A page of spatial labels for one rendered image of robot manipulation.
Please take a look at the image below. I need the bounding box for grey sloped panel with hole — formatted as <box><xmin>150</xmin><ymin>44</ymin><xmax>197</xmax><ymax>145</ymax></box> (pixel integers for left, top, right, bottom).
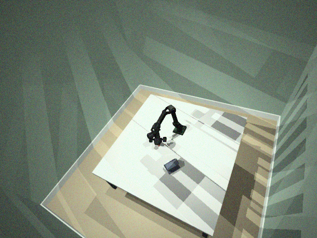
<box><xmin>164</xmin><ymin>159</ymin><xmax>180</xmax><ymax>174</ymax></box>

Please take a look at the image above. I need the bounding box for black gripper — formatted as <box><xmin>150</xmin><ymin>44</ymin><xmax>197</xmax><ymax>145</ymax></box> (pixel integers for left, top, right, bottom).
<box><xmin>149</xmin><ymin>135</ymin><xmax>167</xmax><ymax>143</ymax></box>

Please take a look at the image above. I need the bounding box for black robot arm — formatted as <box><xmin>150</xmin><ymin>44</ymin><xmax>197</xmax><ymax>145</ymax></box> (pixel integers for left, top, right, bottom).
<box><xmin>147</xmin><ymin>105</ymin><xmax>183</xmax><ymax>145</ymax></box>

